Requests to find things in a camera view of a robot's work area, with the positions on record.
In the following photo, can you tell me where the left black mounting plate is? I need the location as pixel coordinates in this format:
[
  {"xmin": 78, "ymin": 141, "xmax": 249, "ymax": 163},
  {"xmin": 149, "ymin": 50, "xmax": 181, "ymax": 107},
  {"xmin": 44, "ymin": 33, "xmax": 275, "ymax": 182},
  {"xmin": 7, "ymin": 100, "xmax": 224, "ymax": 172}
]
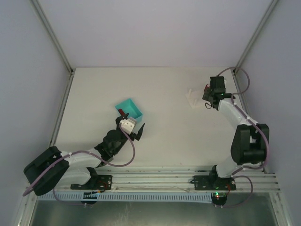
[{"xmin": 71, "ymin": 175, "xmax": 112, "ymax": 191}]

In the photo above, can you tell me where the right aluminium table edge rail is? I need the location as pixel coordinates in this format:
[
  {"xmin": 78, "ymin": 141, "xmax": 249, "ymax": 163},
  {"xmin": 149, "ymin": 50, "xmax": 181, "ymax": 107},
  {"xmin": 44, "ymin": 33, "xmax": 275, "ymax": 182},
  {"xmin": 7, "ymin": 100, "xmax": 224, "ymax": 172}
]
[{"xmin": 233, "ymin": 67, "xmax": 270, "ymax": 170}]

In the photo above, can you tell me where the red spring in bin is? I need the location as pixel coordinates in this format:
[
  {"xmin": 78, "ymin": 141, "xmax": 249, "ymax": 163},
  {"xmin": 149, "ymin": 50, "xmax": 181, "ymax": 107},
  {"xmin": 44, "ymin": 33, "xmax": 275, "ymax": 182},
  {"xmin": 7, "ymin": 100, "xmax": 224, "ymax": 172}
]
[{"xmin": 118, "ymin": 109, "xmax": 125, "ymax": 115}]

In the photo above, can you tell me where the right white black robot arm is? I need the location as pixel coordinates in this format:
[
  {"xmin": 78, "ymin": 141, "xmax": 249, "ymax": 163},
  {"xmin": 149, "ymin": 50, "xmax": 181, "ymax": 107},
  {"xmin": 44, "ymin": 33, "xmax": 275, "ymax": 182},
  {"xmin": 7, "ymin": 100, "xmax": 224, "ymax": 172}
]
[{"xmin": 203, "ymin": 76, "xmax": 269, "ymax": 187}]

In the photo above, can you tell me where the teal plastic bin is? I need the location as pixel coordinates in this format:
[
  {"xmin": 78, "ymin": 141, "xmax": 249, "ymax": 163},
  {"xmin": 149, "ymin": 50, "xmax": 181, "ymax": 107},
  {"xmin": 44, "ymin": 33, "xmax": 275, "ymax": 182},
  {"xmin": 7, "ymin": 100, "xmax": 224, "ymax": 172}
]
[{"xmin": 115, "ymin": 98, "xmax": 143, "ymax": 123}]

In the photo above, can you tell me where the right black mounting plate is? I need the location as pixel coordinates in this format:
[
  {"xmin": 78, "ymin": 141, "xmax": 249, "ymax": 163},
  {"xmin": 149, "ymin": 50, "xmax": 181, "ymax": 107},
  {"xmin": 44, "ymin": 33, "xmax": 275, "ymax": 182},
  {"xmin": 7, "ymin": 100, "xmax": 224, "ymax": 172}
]
[{"xmin": 190, "ymin": 175, "xmax": 236, "ymax": 191}]

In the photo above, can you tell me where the black mounting plate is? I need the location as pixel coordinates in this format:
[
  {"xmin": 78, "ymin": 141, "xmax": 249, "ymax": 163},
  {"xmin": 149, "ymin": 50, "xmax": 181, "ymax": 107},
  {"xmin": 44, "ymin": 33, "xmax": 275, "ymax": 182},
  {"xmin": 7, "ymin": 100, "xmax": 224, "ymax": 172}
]
[
  {"xmin": 190, "ymin": 175, "xmax": 236, "ymax": 191},
  {"xmin": 71, "ymin": 175, "xmax": 112, "ymax": 191}
]

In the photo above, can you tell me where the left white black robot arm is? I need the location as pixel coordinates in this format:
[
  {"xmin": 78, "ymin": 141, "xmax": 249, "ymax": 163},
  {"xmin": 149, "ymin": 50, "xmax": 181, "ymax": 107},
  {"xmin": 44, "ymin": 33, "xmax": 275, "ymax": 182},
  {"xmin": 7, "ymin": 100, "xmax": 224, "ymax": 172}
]
[{"xmin": 23, "ymin": 114, "xmax": 144, "ymax": 196}]

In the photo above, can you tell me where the white peg stand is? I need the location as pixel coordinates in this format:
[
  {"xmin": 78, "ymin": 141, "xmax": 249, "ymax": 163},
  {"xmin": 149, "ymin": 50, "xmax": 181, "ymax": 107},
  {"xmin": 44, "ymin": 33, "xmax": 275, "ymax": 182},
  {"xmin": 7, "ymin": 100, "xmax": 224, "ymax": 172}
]
[{"xmin": 185, "ymin": 89, "xmax": 205, "ymax": 109}]

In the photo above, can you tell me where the aluminium frame post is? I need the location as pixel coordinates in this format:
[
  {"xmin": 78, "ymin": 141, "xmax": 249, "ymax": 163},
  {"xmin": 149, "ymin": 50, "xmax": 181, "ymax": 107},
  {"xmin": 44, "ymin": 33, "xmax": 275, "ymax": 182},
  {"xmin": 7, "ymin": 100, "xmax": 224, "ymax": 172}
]
[
  {"xmin": 232, "ymin": 0, "xmax": 279, "ymax": 76},
  {"xmin": 30, "ymin": 0, "xmax": 73, "ymax": 75}
]

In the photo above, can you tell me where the right aluminium frame post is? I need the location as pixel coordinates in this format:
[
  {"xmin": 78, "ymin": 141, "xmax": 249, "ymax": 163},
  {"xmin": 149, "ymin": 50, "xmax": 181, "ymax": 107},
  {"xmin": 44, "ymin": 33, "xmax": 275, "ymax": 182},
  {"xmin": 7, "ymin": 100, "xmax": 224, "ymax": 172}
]
[{"xmin": 232, "ymin": 0, "xmax": 279, "ymax": 76}]

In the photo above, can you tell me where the left aluminium frame post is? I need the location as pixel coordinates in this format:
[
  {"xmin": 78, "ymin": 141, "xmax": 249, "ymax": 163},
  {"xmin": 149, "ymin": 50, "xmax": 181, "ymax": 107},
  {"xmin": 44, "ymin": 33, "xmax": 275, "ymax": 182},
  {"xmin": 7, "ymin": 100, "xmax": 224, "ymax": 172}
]
[{"xmin": 30, "ymin": 0, "xmax": 73, "ymax": 75}]

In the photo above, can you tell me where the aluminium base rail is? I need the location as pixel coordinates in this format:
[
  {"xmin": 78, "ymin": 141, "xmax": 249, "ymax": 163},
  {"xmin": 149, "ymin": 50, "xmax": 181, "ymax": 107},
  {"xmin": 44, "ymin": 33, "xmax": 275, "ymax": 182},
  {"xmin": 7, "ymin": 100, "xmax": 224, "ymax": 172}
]
[{"xmin": 58, "ymin": 166, "xmax": 282, "ymax": 193}]

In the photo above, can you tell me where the white slotted cable duct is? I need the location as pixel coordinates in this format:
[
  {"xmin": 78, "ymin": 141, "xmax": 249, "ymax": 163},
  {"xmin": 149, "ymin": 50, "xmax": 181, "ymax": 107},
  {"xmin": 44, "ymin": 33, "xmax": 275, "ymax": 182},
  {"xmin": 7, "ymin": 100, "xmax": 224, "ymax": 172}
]
[{"xmin": 37, "ymin": 192, "xmax": 212, "ymax": 203}]

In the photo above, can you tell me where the left aluminium table edge rail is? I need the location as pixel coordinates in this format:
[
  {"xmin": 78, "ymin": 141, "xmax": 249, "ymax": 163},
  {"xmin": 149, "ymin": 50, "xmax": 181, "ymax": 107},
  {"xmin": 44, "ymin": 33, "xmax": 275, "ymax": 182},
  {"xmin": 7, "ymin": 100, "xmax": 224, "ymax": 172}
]
[{"xmin": 48, "ymin": 71, "xmax": 75, "ymax": 147}]

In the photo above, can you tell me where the aluminium table edge rail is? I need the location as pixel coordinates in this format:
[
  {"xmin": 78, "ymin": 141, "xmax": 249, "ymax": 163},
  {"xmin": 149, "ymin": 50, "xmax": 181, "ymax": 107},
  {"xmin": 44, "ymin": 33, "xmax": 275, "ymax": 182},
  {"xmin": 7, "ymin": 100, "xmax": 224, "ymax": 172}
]
[
  {"xmin": 48, "ymin": 71, "xmax": 75, "ymax": 147},
  {"xmin": 233, "ymin": 67, "xmax": 270, "ymax": 170}
]

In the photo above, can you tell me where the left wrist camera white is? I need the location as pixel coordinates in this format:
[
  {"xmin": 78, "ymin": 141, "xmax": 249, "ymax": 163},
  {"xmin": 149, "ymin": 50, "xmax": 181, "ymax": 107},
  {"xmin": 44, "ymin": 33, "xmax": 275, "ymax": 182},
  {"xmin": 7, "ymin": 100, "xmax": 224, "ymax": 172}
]
[{"xmin": 119, "ymin": 117, "xmax": 137, "ymax": 134}]

